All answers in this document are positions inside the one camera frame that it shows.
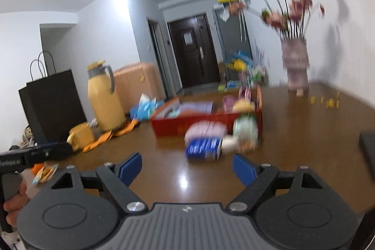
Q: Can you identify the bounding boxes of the pink ceramic vase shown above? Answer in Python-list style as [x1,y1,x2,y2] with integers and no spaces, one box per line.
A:
[281,37,311,92]

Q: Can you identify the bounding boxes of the yellow mug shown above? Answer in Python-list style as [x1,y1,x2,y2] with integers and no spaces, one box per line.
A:
[67,122,96,152]

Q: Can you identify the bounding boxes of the grey interior door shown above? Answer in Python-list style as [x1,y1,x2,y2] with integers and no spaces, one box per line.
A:
[146,19,171,98]

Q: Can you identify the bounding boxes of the person's left hand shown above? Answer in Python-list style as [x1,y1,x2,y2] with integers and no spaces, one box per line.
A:
[3,179,29,228]

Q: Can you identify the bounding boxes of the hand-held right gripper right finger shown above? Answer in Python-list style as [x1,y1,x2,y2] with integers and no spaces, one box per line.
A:
[229,153,324,214]

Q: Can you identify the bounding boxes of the scattered yellow buds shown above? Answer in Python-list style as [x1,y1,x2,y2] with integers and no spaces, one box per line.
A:
[310,92,341,109]

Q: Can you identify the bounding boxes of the blue tissue pack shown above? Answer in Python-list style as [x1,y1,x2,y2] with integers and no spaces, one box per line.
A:
[130,94,165,122]

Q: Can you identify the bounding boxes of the bunch of dried pink roses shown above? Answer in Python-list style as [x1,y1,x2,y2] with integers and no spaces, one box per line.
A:
[227,0,326,41]

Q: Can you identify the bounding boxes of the black paper bag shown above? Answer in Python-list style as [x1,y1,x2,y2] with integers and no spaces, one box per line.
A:
[18,51,87,147]

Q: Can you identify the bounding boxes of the red cardboard box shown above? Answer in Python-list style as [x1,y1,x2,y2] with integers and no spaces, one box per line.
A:
[150,85,263,139]

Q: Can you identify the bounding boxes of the coiled white cord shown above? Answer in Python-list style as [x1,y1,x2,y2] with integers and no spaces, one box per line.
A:
[22,125,36,148]

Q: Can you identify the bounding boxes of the pile of blue yellow packages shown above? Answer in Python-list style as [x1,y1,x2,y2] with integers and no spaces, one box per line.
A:
[225,50,254,72]

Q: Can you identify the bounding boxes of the blue cloth pack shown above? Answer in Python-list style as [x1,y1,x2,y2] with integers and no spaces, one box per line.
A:
[185,137,223,162]

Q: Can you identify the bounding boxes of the blue orange snack packet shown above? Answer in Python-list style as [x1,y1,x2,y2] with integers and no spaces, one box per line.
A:
[32,165,59,186]

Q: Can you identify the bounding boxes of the purple cloth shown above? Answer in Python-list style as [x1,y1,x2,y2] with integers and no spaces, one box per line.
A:
[177,101,214,116]

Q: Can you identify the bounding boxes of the black smartphone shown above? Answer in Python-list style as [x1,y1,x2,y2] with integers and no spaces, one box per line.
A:
[359,129,375,178]

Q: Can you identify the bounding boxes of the yellow fluffy scrunchie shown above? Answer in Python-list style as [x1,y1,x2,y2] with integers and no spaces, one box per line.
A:
[233,100,255,113]

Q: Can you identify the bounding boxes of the pink ribbed suitcase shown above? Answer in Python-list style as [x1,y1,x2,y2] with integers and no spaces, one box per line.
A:
[113,62,166,115]

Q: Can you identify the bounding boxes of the orange leather strap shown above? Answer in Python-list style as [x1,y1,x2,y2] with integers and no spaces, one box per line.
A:
[83,119,140,153]

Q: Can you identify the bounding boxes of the yellow thermos jug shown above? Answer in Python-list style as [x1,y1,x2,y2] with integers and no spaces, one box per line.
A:
[87,60,127,133]

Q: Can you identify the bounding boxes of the grey fridge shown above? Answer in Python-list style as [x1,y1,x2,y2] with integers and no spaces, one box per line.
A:
[213,5,253,66]

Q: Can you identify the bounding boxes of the dark brown entrance door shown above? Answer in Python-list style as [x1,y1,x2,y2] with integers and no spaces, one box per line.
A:
[167,14,220,90]

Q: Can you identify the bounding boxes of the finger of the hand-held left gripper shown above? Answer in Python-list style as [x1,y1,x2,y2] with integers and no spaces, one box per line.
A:
[25,142,74,167]

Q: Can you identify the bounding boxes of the purple satin scrunchie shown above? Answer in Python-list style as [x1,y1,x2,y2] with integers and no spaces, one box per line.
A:
[239,86,253,100]
[222,95,240,113]

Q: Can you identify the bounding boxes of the rack with small bottles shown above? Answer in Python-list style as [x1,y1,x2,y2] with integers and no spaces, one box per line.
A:
[239,65,269,87]

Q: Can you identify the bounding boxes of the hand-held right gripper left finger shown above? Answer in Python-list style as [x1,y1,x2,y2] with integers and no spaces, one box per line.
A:
[51,152,147,214]

